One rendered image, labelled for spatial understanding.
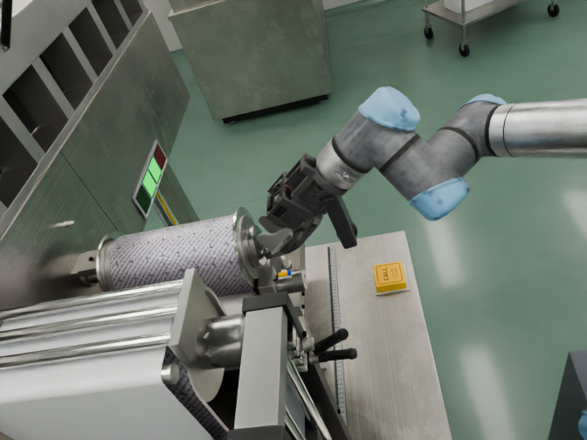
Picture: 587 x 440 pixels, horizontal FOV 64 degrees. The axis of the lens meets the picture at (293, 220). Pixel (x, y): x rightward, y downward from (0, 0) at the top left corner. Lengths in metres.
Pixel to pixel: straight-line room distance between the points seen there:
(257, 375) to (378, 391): 0.60
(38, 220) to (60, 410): 0.40
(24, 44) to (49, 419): 0.67
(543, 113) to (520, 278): 1.69
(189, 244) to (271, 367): 0.41
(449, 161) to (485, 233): 1.84
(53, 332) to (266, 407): 0.28
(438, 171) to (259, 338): 0.34
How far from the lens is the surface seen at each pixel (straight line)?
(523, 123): 0.70
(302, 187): 0.73
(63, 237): 0.96
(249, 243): 0.81
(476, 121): 0.74
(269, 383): 0.45
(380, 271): 1.17
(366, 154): 0.68
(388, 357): 1.07
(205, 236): 0.82
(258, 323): 0.49
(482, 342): 2.13
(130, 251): 0.88
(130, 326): 0.57
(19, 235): 0.88
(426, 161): 0.67
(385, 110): 0.65
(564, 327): 2.21
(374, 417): 1.01
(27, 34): 1.06
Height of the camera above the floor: 1.82
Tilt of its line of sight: 41 degrees down
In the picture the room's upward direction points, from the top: 20 degrees counter-clockwise
